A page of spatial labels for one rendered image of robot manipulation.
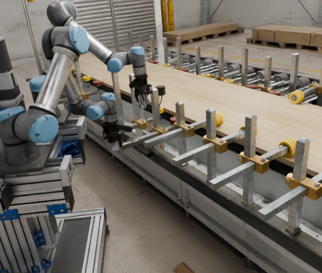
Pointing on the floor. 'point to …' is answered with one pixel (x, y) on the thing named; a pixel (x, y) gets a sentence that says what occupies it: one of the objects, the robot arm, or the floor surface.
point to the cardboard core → (183, 268)
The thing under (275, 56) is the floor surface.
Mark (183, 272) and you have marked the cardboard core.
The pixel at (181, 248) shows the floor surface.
